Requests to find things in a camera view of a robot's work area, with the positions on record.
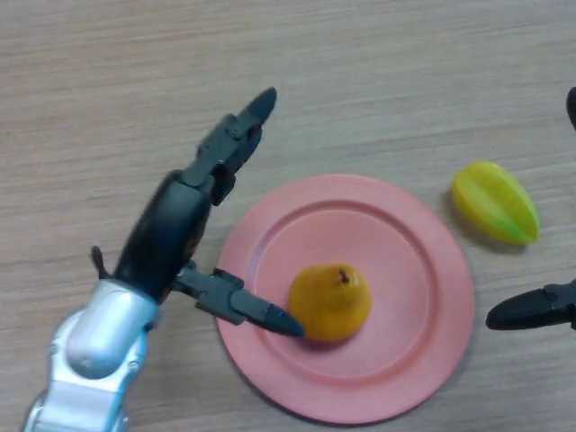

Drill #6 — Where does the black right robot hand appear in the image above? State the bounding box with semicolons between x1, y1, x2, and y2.
485;86;576;332

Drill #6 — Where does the yellow-green starfruit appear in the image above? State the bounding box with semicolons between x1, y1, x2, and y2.
451;160;541;247

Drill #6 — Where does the pink round plate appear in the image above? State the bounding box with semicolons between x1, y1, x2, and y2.
215;174;476;426

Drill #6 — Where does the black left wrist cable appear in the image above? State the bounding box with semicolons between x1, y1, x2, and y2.
91;246;114;282

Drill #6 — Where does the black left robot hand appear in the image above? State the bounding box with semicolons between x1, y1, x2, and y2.
113;86;307;338

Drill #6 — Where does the yellow pear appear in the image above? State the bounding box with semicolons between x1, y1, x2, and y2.
287;263;374;344

